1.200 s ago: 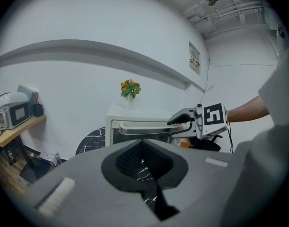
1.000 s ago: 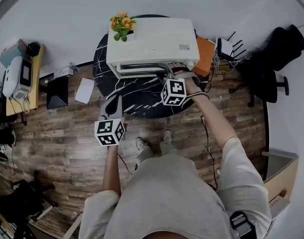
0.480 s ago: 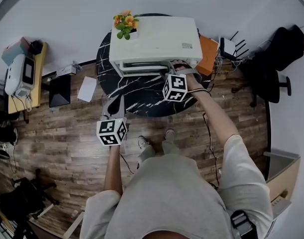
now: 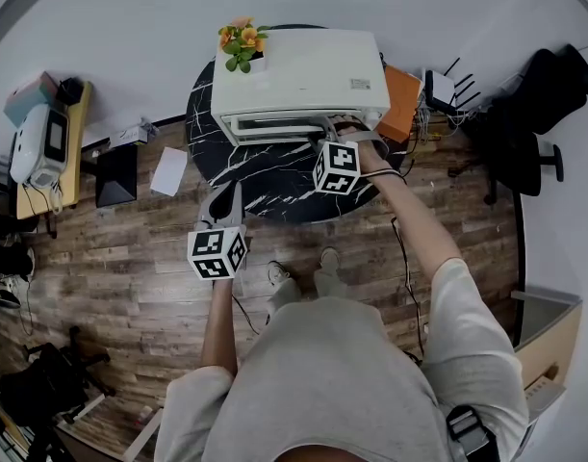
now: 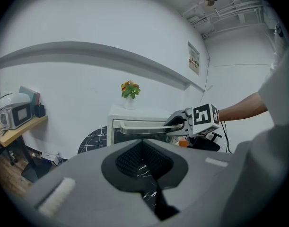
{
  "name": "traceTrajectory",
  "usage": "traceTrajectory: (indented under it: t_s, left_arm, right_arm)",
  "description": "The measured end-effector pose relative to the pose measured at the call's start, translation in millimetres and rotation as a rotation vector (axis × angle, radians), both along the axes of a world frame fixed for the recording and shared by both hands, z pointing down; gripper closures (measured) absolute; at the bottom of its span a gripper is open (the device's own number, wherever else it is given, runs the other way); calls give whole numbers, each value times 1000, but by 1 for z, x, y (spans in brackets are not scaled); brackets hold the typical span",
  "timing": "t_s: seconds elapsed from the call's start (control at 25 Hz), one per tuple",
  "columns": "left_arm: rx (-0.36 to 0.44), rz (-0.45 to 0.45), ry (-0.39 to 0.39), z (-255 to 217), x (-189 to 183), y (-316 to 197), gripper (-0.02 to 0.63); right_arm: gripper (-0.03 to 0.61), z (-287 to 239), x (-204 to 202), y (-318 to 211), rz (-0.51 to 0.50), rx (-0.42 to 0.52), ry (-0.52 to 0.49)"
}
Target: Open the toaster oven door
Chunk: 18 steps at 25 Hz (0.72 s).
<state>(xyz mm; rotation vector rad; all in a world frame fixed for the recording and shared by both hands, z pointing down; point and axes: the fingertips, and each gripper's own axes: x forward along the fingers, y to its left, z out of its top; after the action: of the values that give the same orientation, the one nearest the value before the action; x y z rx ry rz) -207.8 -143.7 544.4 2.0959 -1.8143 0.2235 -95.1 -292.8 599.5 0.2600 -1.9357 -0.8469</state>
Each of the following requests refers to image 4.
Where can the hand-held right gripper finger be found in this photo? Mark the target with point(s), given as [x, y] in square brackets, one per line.
[349, 123]
[328, 133]

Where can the person's left forearm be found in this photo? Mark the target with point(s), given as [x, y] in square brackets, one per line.
[221, 325]

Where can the white router with black antennas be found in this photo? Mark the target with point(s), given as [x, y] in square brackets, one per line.
[440, 89]

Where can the white paper sheet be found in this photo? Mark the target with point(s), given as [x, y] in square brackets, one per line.
[169, 171]

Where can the black office chair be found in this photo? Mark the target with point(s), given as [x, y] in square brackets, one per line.
[539, 113]

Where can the small white carton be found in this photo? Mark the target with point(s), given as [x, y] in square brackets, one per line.
[127, 136]

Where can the person's left leg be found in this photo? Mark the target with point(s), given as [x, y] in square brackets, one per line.
[281, 287]

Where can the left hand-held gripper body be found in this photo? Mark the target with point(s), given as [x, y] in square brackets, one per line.
[216, 253]

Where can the black square box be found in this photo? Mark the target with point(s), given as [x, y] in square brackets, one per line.
[115, 176]

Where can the person's leg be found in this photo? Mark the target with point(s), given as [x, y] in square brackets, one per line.
[281, 287]
[329, 277]

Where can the orange cardboard box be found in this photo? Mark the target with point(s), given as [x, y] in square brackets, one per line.
[399, 104]

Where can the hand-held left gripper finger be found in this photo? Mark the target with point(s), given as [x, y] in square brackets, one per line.
[216, 199]
[237, 205]

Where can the potted orange flower plant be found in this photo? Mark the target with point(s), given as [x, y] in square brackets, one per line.
[242, 42]

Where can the white machine with screen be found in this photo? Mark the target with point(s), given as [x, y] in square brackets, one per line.
[36, 147]

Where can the person's grey shirt torso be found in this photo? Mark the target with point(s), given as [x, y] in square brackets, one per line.
[332, 383]

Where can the person's right leg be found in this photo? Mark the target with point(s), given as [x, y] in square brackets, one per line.
[329, 277]

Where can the teal and pink box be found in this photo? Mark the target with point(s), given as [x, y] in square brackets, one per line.
[26, 96]

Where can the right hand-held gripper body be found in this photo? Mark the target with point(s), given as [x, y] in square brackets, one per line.
[337, 166]

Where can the light wooden cabinet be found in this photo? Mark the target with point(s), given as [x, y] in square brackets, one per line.
[548, 335]

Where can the black pen cup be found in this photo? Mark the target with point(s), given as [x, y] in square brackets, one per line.
[71, 90]

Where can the person's right forearm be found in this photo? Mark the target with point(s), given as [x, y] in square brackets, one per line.
[409, 210]

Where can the yellow wooden side desk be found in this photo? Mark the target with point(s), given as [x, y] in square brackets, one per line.
[79, 152]

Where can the round black marble table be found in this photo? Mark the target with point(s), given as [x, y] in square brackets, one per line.
[274, 181]

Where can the white toaster oven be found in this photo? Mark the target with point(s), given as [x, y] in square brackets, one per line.
[298, 75]

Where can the black chair with star base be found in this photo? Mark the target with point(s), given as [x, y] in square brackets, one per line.
[58, 373]

